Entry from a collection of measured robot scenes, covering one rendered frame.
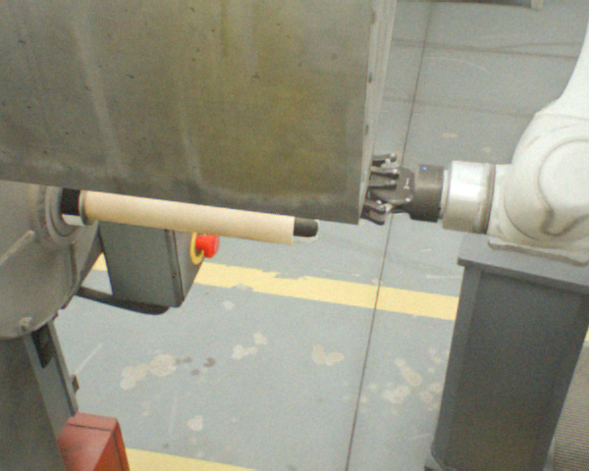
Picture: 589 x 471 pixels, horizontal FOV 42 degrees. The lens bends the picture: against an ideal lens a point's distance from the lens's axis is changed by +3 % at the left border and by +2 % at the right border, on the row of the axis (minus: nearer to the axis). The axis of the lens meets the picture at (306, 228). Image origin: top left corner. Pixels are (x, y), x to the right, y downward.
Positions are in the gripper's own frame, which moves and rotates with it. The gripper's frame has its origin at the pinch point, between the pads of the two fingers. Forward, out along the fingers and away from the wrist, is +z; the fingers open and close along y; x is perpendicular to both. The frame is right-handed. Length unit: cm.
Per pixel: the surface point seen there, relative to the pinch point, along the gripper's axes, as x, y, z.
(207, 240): -8.0, -6.1, 10.1
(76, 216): 17.9, -34.2, 10.5
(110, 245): -4.9, -12.9, 20.6
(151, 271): -8.4, -12.9, 15.6
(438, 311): -107, 87, -26
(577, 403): -107, 60, -63
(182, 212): 18.9, -33.1, 1.5
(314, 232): 18.3, -32.7, -9.8
